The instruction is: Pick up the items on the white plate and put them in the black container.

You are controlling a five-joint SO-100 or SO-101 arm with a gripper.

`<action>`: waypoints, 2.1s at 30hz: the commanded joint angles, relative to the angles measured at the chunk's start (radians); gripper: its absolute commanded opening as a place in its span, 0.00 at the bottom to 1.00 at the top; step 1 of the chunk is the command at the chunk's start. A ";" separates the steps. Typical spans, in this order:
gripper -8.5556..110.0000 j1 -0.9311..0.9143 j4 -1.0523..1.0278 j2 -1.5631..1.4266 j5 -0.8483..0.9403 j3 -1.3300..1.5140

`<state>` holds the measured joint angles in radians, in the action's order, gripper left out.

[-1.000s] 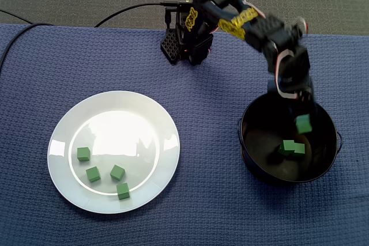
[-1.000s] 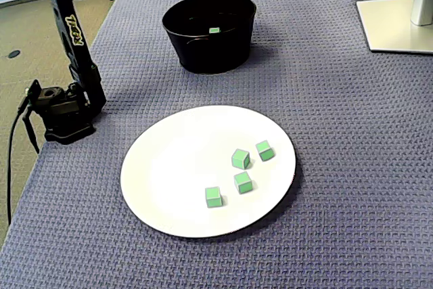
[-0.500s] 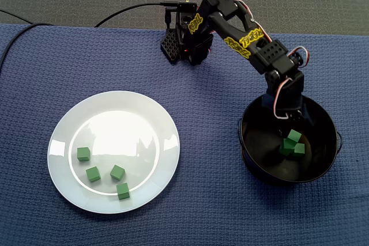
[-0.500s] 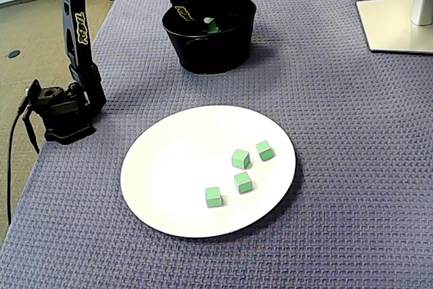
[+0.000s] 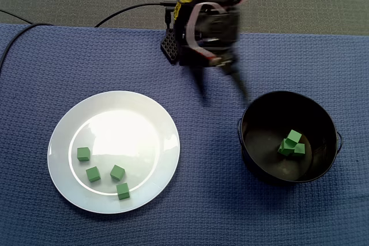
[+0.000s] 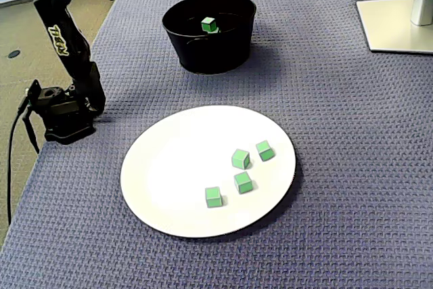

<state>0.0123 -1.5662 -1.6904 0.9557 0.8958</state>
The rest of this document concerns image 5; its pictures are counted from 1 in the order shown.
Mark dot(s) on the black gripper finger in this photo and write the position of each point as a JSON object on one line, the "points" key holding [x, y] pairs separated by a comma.
{"points": [[239, 80], [201, 84]]}

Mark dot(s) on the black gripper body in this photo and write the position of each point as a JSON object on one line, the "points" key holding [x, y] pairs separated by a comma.
{"points": [[217, 60]]}

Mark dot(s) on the green foam cube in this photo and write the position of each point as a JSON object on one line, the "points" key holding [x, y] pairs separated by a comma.
{"points": [[93, 174], [294, 137], [300, 151], [283, 149], [123, 191], [83, 154], [117, 173]]}

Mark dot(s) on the black robot arm with stickers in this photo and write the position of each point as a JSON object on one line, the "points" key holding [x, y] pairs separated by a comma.
{"points": [[176, 41]]}

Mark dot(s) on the white round plate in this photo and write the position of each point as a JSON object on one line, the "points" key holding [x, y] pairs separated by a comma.
{"points": [[115, 107]]}

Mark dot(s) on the blue woven table cloth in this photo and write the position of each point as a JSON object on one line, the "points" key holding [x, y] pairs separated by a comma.
{"points": [[201, 142]]}

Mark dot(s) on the black round bucket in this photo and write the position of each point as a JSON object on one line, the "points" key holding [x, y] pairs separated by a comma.
{"points": [[276, 171]]}

